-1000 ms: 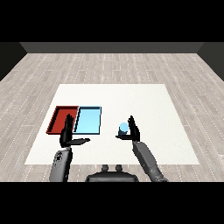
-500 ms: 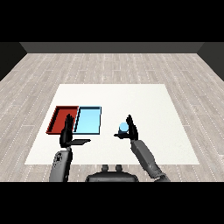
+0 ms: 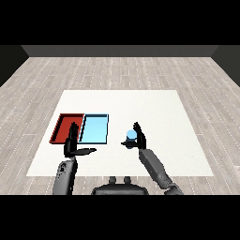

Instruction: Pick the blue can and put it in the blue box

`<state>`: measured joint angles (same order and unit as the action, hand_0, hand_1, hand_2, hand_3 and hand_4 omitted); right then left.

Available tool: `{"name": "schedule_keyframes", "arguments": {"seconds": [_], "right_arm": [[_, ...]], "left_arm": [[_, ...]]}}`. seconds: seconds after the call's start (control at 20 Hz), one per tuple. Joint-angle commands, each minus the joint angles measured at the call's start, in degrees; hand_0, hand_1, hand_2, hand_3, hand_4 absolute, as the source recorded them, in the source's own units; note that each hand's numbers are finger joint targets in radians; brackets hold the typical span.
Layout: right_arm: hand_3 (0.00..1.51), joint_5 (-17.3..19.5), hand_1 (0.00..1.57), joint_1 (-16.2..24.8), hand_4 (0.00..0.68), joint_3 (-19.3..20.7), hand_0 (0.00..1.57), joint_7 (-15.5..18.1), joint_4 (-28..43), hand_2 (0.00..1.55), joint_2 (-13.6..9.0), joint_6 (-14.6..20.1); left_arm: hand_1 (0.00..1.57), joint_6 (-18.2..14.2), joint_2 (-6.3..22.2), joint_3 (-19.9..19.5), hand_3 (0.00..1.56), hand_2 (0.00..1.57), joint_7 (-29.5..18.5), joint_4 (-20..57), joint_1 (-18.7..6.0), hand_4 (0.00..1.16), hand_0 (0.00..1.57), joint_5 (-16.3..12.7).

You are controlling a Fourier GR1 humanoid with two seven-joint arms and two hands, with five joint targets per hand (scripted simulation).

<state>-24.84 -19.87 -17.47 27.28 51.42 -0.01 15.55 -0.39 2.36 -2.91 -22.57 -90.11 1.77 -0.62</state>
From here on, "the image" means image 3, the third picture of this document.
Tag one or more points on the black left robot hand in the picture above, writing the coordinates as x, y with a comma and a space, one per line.
71, 146

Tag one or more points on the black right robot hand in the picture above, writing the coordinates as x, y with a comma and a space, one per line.
140, 140

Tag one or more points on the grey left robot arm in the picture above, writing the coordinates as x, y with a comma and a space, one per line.
64, 176

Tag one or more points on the small blue can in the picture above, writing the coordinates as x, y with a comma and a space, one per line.
131, 137

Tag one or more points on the red shallow open box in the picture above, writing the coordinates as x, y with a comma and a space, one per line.
66, 128

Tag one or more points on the light blue shallow open box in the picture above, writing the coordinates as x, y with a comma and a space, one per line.
94, 128

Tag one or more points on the dark grey robot body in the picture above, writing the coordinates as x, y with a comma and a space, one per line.
119, 188

